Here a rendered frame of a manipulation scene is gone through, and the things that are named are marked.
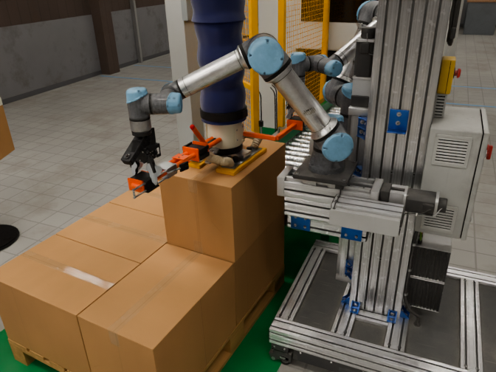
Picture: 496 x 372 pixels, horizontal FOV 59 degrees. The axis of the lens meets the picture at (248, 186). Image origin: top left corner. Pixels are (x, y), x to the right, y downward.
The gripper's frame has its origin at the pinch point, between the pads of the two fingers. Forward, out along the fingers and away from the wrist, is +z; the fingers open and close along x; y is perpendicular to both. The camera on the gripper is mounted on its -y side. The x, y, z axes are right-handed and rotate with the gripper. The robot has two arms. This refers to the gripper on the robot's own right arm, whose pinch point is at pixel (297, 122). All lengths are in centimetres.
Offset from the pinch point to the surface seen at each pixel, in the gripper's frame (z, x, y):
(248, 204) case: 29, -7, 43
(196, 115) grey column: 34, -122, -80
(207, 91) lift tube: -22, -29, 39
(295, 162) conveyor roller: 53, -27, -65
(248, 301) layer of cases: 87, -7, 45
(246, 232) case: 43, -6, 46
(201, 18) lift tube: -54, -27, 41
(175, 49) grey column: -18, -132, -73
